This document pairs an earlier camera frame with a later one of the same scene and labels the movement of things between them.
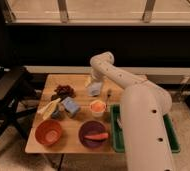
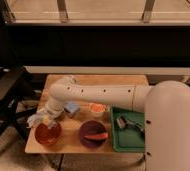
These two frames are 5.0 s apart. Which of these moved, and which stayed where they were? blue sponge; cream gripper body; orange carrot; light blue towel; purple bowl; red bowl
Moved: light blue towel; cream gripper body
Stayed: orange carrot; blue sponge; red bowl; purple bowl
